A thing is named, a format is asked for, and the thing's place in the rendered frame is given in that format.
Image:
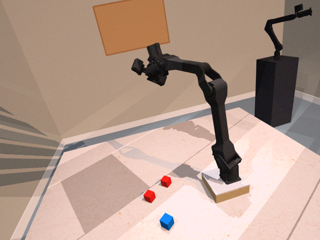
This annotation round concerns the blue cube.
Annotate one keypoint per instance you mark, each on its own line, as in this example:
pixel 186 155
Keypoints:
pixel 167 221

